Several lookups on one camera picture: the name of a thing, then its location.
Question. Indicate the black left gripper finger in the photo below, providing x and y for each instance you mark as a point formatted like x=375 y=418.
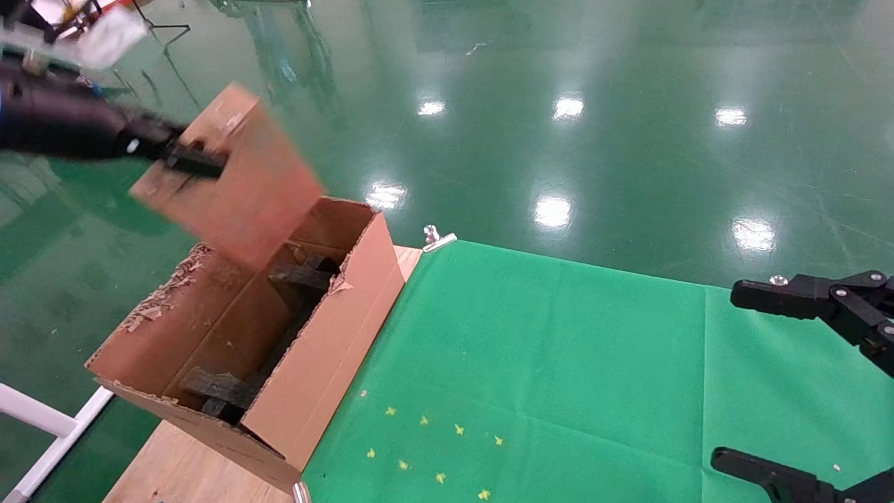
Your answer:
x=199 y=163

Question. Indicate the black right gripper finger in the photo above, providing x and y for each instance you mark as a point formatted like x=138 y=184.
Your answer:
x=782 y=483
x=803 y=297

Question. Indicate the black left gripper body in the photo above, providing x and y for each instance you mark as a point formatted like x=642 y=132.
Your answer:
x=70 y=119

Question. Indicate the small brown cardboard box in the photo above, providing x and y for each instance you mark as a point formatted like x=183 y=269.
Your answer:
x=258 y=188

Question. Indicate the large open cardboard carton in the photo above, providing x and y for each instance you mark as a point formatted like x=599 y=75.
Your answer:
x=328 y=363

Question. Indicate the black foam block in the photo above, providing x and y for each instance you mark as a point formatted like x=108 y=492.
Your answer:
x=304 y=276
x=220 y=391

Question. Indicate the green cloth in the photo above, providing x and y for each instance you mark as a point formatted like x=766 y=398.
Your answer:
x=614 y=391

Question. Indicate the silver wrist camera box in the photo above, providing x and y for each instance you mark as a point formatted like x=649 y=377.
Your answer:
x=112 y=38

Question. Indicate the white pipe frame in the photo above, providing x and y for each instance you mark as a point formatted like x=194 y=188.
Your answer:
x=35 y=412

